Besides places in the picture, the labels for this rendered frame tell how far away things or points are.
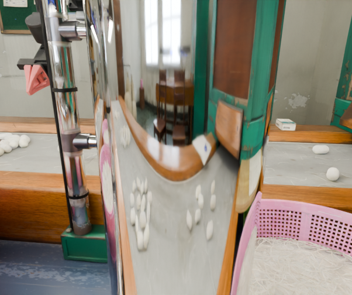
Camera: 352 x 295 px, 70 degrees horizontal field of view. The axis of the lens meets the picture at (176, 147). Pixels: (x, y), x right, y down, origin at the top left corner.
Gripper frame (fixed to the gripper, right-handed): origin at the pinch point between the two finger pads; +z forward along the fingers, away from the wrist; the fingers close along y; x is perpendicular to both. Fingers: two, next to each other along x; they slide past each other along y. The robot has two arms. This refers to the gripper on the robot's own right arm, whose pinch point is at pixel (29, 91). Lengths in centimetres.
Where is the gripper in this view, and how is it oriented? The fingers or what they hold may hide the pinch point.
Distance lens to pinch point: 79.8
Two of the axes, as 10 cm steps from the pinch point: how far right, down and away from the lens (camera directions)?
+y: 10.0, 0.5, -0.8
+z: -0.9, 8.6, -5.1
